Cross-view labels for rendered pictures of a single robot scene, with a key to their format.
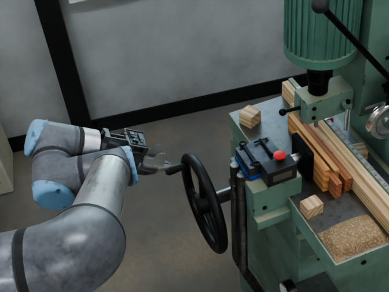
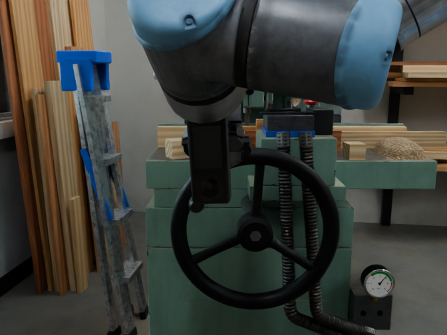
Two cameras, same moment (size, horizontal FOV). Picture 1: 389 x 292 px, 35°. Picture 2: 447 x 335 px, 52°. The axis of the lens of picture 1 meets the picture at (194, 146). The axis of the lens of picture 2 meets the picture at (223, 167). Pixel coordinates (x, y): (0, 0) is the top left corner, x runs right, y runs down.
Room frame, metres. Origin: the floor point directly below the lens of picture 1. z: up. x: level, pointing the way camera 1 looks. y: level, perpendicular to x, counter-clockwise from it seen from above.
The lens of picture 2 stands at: (0.96, 0.73, 1.08)
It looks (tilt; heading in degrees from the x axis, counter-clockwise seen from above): 12 degrees down; 287
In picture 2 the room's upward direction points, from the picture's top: straight up
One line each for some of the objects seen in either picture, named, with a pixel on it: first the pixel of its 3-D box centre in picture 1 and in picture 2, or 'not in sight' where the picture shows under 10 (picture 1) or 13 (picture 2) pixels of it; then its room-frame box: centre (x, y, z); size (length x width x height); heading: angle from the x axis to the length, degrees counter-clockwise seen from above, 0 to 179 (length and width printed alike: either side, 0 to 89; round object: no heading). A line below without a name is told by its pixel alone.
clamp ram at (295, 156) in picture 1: (292, 159); not in sight; (1.11, -0.24, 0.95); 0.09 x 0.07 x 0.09; 17
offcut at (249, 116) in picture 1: (249, 116); (178, 148); (1.34, -0.17, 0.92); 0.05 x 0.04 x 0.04; 133
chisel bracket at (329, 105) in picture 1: (323, 102); (247, 94); (1.23, -0.35, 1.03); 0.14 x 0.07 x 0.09; 107
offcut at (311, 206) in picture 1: (311, 206); (353, 150); (0.98, -0.26, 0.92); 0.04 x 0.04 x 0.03; 22
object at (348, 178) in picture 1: (324, 156); not in sight; (1.14, -0.33, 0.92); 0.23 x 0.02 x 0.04; 17
